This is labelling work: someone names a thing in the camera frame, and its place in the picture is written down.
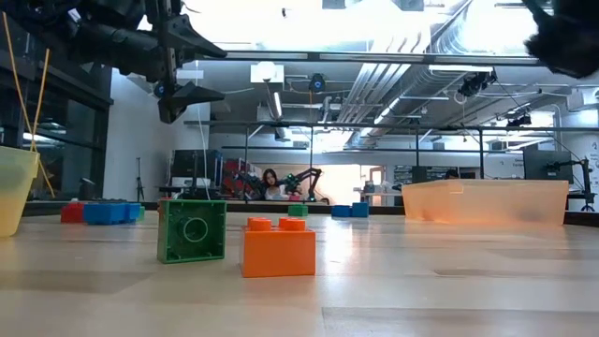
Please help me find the orange translucent plastic bin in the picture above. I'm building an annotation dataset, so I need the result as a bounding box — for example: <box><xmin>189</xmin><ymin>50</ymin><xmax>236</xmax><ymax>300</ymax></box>
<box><xmin>401</xmin><ymin>179</ymin><xmax>570</xmax><ymax>227</ymax></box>

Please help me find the white hanging cable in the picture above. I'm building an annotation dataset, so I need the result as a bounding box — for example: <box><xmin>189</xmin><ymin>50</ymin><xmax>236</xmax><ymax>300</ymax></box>
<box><xmin>194</xmin><ymin>60</ymin><xmax>212</xmax><ymax>201</ymax></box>

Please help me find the black computer monitor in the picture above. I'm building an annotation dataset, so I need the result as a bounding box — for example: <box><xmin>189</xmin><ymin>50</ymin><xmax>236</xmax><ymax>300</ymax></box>
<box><xmin>522</xmin><ymin>149</ymin><xmax>575</xmax><ymax>185</ymax></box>

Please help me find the grey overhead beam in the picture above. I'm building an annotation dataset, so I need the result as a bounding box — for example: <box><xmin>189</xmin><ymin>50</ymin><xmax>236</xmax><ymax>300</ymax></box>
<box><xmin>205</xmin><ymin>50</ymin><xmax>544</xmax><ymax>67</ymax></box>

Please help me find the yellow translucent plastic bin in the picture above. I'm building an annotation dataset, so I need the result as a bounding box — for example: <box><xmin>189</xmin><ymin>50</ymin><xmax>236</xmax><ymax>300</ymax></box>
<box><xmin>0</xmin><ymin>145</ymin><xmax>41</xmax><ymax>239</ymax></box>

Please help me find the black ceiling equipment cluster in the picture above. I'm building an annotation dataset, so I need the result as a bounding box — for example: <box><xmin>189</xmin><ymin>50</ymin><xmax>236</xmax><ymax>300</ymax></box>
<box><xmin>505</xmin><ymin>113</ymin><xmax>533</xmax><ymax>128</ymax></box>
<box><xmin>457</xmin><ymin>69</ymin><xmax>499</xmax><ymax>98</ymax></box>

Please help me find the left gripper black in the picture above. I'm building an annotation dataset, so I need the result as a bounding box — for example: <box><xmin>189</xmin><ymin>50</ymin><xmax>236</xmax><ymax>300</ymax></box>
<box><xmin>74</xmin><ymin>0</ymin><xmax>228</xmax><ymax>124</ymax></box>

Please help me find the white square ceiling light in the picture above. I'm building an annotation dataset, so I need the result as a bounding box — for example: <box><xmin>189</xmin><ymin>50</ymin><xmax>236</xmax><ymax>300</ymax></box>
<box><xmin>250</xmin><ymin>61</ymin><xmax>285</xmax><ymax>84</ymax></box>

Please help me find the small red building block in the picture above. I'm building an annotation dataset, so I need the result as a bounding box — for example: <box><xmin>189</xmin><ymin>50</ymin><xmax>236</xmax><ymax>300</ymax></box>
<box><xmin>60</xmin><ymin>201</ymin><xmax>86</xmax><ymax>225</ymax></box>

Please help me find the red storage rack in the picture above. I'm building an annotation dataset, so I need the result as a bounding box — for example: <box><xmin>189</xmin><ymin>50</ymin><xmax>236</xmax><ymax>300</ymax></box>
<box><xmin>223</xmin><ymin>157</ymin><xmax>263</xmax><ymax>200</ymax></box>

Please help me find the black tripod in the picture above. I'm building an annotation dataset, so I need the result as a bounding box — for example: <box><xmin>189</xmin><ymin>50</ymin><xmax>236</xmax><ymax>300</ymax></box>
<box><xmin>134</xmin><ymin>156</ymin><xmax>146</xmax><ymax>203</ymax></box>

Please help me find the small orange building block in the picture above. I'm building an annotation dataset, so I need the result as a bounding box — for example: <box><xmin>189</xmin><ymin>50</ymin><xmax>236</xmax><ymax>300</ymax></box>
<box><xmin>240</xmin><ymin>216</ymin><xmax>317</xmax><ymax>279</ymax></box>

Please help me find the black background railing frame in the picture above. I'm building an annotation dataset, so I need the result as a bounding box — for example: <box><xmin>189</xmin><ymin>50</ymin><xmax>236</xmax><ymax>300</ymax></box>
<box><xmin>183</xmin><ymin>119</ymin><xmax>599</xmax><ymax>207</ymax></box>

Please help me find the yellow cable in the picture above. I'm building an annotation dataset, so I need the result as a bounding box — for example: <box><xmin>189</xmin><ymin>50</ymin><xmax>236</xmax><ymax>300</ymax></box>
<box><xmin>0</xmin><ymin>11</ymin><xmax>56</xmax><ymax>198</ymax></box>

